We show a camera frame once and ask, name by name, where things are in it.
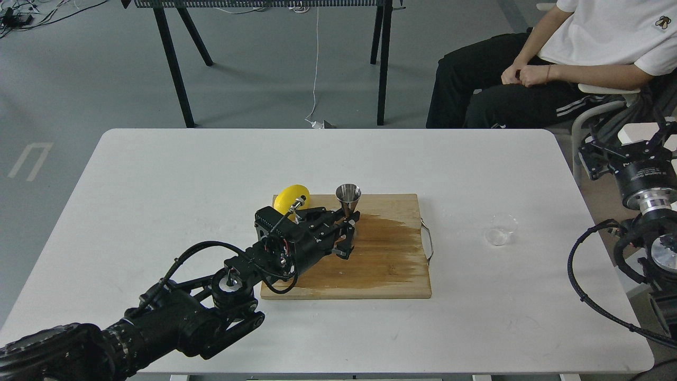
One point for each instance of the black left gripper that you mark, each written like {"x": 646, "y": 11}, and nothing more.
{"x": 286, "y": 248}

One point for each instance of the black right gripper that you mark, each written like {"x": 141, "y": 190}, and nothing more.
{"x": 643, "y": 185}

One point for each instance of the steel double jigger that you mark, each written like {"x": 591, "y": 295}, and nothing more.
{"x": 348, "y": 196}

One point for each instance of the small clear glass cup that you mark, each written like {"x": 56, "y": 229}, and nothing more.
{"x": 501, "y": 229}

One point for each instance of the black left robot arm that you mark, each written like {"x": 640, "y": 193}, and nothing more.
{"x": 200, "y": 317}

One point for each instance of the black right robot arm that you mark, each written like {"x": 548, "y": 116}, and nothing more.
{"x": 645, "y": 248}

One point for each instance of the person left hand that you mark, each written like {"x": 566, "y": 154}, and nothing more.
{"x": 531, "y": 75}

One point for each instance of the person right hand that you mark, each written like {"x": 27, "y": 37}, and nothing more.
{"x": 511, "y": 75}

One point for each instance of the yellow lemon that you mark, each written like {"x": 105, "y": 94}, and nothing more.
{"x": 293, "y": 198}

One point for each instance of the wooden cutting board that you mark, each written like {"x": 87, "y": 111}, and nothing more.
{"x": 388, "y": 260}

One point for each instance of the seated person white shirt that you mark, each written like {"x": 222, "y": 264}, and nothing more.
{"x": 611, "y": 44}

